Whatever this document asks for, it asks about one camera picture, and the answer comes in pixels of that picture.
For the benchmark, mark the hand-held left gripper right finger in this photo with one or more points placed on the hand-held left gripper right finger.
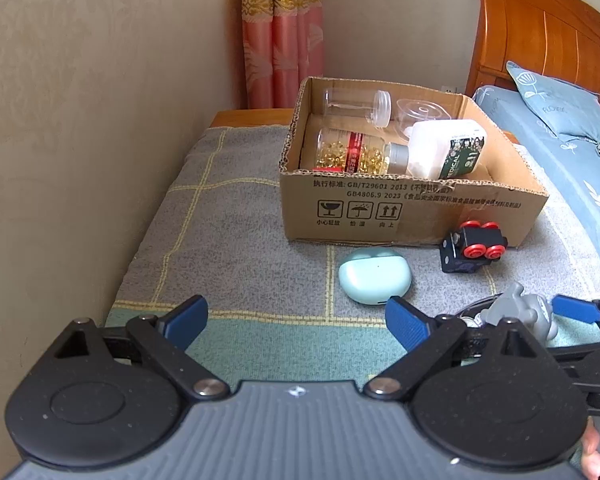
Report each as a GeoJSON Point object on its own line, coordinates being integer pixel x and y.
{"type": "Point", "coordinates": [405, 324]}

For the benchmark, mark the blue flower print pillow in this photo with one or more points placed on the blue flower print pillow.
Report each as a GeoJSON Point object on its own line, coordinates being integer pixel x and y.
{"type": "Point", "coordinates": [555, 105]}

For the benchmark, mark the clear round box red label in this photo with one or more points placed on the clear round box red label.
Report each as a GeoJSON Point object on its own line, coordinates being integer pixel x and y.
{"type": "Point", "coordinates": [422, 110]}

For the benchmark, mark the grey green checked blanket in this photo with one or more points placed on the grey green checked blanket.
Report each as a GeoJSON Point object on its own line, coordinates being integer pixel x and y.
{"type": "Point", "coordinates": [230, 240]}

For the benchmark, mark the person's right hand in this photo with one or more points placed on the person's right hand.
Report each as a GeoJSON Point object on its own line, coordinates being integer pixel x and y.
{"type": "Point", "coordinates": [592, 452]}

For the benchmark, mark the white frosted plastic bottle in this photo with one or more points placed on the white frosted plastic bottle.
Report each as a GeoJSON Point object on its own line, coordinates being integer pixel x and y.
{"type": "Point", "coordinates": [430, 146]}

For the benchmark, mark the black toy train car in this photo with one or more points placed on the black toy train car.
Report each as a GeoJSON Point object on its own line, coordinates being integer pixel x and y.
{"type": "Point", "coordinates": [462, 258]}

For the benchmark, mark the capsule bottle silver cap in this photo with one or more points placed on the capsule bottle silver cap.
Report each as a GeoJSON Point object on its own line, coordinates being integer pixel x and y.
{"type": "Point", "coordinates": [350, 152]}

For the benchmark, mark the clear plastic jar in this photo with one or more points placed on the clear plastic jar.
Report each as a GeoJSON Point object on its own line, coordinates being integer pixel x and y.
{"type": "Point", "coordinates": [355, 102]}

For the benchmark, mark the mint green earbud case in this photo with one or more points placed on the mint green earbud case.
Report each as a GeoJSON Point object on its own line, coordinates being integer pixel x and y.
{"type": "Point", "coordinates": [372, 277]}

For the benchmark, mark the pink curtain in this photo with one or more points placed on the pink curtain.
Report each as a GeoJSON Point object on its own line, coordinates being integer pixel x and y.
{"type": "Point", "coordinates": [280, 35]}

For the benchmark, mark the brown cardboard box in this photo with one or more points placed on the brown cardboard box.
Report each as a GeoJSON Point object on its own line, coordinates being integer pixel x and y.
{"type": "Point", "coordinates": [430, 215]}

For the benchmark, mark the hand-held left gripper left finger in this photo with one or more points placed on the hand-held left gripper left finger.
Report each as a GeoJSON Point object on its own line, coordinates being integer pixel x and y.
{"type": "Point", "coordinates": [186, 321]}

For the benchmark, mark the wooden headboard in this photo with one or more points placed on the wooden headboard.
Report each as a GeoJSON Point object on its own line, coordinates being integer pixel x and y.
{"type": "Point", "coordinates": [545, 20]}

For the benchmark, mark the wooden bedside table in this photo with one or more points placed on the wooden bedside table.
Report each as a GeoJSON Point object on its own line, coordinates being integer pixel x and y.
{"type": "Point", "coordinates": [250, 118]}

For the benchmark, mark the white wall socket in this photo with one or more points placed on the white wall socket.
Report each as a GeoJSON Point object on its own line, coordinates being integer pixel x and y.
{"type": "Point", "coordinates": [450, 89]}

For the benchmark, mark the grey elephant toy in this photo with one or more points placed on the grey elephant toy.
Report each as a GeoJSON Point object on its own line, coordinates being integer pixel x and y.
{"type": "Point", "coordinates": [530, 310]}

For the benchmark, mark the blue printed bed sheet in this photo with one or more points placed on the blue printed bed sheet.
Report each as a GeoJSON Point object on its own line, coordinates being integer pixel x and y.
{"type": "Point", "coordinates": [580, 200]}

